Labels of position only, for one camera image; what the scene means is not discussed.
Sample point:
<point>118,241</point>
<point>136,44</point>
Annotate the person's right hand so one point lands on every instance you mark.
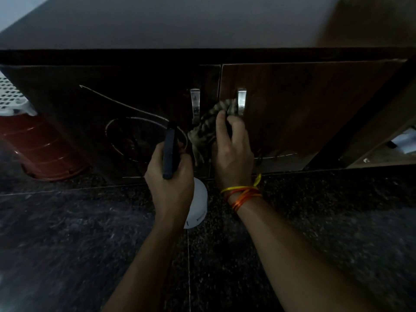
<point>232,162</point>

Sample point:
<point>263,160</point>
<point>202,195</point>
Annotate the person's left hand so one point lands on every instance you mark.
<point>169,194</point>

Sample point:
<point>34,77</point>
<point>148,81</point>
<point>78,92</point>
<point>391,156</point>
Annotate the person's left thumb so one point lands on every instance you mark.
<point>182,155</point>

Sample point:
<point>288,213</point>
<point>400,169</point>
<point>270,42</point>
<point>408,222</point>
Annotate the person's right middle finger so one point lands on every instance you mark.
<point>236,129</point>

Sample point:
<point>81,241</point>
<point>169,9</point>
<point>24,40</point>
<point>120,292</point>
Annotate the striped cleaning cloth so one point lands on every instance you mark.
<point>203,129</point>

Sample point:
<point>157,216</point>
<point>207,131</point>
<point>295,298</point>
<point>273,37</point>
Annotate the white spray bottle black trigger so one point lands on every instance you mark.
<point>199,204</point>

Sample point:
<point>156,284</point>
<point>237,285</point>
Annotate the person's right forearm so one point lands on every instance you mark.
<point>292,263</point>

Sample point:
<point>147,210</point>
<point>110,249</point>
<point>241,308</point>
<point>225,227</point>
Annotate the person's left forearm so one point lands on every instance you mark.
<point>146,269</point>

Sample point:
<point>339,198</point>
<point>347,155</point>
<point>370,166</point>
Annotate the orange yellow thread wristband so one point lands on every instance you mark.
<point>242,194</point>

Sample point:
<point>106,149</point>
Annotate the dark wooden cabinet door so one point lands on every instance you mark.
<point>308,110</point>
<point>81,133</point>

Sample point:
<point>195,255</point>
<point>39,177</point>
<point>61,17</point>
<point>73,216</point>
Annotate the dark wooden cabinet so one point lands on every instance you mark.
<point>195,29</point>

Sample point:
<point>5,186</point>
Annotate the red plastic bin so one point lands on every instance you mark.
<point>42,146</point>

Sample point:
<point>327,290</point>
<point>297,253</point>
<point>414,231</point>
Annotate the white paper sheet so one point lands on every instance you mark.
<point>406,141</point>

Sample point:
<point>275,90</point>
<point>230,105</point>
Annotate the white perforated plastic basket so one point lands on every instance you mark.
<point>11,99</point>

